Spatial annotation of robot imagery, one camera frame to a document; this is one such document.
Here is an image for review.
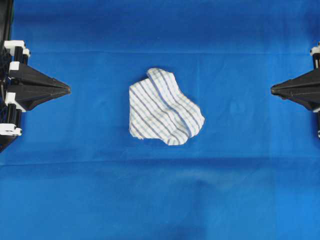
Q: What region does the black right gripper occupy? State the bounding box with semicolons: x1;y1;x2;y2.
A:
271;41;320;139

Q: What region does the blue table cloth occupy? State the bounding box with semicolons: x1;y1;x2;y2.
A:
0;0;320;240

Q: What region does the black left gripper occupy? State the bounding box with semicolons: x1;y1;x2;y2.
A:
0;40;71;137

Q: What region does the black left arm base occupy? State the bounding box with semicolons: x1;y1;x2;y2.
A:
0;0;15;153

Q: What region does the white blue striped towel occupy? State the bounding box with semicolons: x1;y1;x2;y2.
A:
128;67;205;146

